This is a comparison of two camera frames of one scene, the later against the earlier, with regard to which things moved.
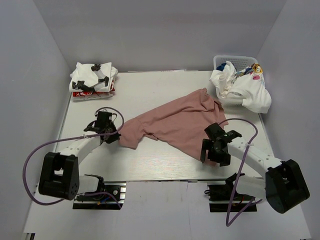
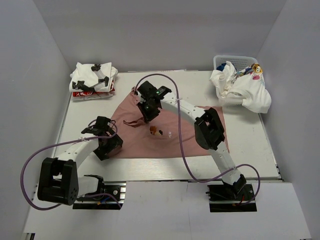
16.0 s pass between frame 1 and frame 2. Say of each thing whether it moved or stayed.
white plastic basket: stayed
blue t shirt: stayed
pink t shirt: moved
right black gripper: moved
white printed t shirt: stayed
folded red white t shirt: stayed
